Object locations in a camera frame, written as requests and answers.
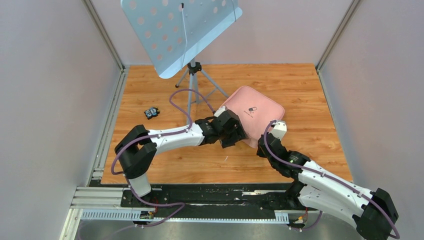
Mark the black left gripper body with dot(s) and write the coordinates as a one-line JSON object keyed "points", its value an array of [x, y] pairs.
{"points": [[234, 134]]}

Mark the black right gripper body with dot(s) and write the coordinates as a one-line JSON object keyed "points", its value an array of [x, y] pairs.
{"points": [[259, 152]]}

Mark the pink medicine kit case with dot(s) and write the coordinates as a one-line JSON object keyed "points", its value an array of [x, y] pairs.
{"points": [[255, 112]]}

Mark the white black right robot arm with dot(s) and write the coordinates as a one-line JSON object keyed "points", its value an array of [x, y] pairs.
{"points": [[372, 213]]}

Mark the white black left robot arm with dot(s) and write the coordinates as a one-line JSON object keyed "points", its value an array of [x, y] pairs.
{"points": [[138, 148]]}

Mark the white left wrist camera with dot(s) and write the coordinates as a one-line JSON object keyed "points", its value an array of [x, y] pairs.
{"points": [[220, 110]]}

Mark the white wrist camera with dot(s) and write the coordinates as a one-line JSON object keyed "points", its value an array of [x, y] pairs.
{"points": [[220, 110], [278, 129]]}

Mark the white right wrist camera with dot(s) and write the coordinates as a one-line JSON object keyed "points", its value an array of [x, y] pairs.
{"points": [[278, 129]]}

